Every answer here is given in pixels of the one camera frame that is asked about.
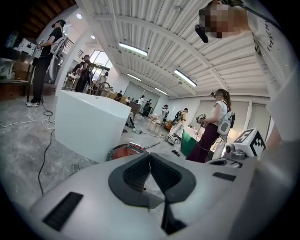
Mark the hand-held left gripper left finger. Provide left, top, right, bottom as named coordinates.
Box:
left=108, top=152, right=150, bottom=210

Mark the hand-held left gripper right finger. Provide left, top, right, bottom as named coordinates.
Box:
left=150, top=152, right=196, bottom=236

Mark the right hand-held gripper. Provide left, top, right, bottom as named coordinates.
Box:
left=207, top=127, right=267, bottom=168

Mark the person's right forearm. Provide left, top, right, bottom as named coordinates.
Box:
left=266, top=123, right=284, bottom=151

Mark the red vacuum cleaner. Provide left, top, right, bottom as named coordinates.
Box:
left=106, top=142, right=150, bottom=162

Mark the green bathtub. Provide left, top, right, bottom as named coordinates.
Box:
left=180, top=128, right=203, bottom=159

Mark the white bathtub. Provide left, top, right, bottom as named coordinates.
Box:
left=54, top=90, right=133, bottom=164

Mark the wooden chair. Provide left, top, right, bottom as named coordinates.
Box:
left=147, top=114, right=163, bottom=135

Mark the person's white printed shirt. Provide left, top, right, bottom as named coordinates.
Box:
left=246, top=7, right=300, bottom=141

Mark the person's head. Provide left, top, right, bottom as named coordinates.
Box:
left=198, top=0, right=249, bottom=39

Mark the dark wooden table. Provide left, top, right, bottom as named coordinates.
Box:
left=0, top=50, right=34, bottom=102

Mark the grey coiled cable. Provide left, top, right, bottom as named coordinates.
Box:
left=67, top=162, right=82, bottom=177

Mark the black floor cable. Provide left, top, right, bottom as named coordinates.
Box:
left=37, top=100, right=56, bottom=195

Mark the white floor cable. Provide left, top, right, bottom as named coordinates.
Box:
left=0, top=115, right=56, bottom=130

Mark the black head-mounted camera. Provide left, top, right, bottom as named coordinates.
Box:
left=195, top=24, right=210, bottom=44

